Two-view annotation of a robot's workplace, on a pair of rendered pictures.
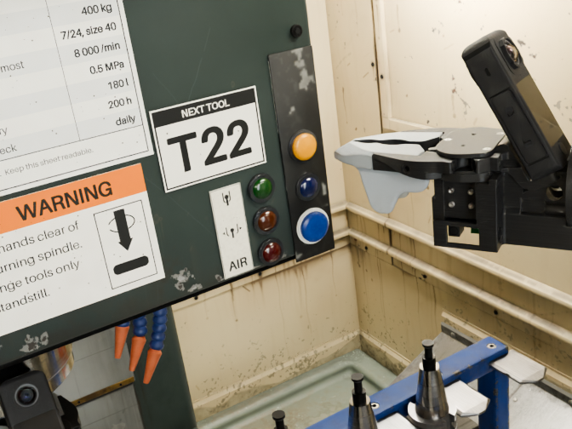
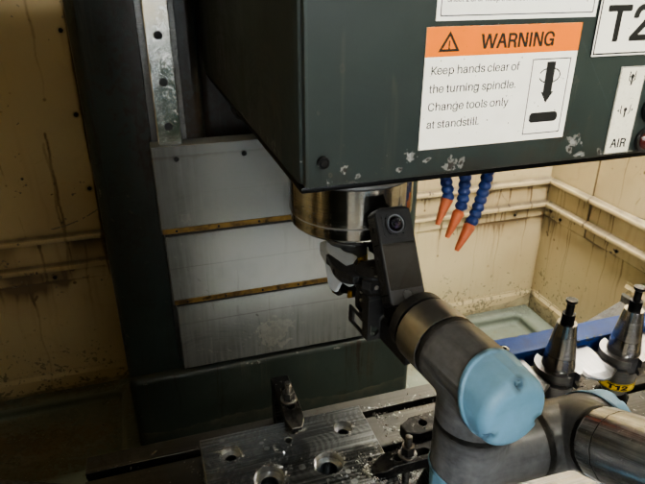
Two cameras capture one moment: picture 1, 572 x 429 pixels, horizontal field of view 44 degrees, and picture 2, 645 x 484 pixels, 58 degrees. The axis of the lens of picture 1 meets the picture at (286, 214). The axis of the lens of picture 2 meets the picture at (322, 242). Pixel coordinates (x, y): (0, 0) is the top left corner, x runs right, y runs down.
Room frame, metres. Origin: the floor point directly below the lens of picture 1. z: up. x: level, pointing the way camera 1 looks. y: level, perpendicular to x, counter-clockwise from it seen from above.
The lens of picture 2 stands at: (-0.03, 0.24, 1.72)
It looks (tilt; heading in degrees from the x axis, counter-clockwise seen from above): 25 degrees down; 10
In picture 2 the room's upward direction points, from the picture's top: straight up
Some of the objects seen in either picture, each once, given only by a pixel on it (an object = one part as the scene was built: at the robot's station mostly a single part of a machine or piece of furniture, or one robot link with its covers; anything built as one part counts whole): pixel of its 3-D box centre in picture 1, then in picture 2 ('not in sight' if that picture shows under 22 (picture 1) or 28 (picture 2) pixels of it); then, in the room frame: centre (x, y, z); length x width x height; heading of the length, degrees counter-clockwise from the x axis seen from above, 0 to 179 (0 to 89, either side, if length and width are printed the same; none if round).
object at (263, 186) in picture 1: (261, 188); not in sight; (0.61, 0.02, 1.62); 0.02 x 0.01 x 0.02; 118
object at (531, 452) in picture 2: not in sight; (481, 452); (0.45, 0.16, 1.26); 0.11 x 0.08 x 0.11; 116
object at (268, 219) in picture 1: (266, 220); not in sight; (0.61, 0.02, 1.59); 0.02 x 0.01 x 0.02; 118
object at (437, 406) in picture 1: (430, 387); not in sight; (0.77, -0.16, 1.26); 0.04 x 0.04 x 0.07
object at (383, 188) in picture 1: (379, 180); not in sight; (0.57, -0.08, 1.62); 0.09 x 0.03 x 0.06; 58
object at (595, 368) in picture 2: not in sight; (589, 364); (0.69, -0.01, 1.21); 0.07 x 0.05 x 0.01; 28
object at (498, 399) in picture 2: not in sight; (478, 381); (0.44, 0.18, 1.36); 0.11 x 0.08 x 0.09; 33
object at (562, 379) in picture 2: not in sight; (557, 371); (0.67, 0.04, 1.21); 0.06 x 0.06 x 0.03
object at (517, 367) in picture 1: (520, 368); not in sight; (0.85, -0.30, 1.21); 0.07 x 0.05 x 0.01; 28
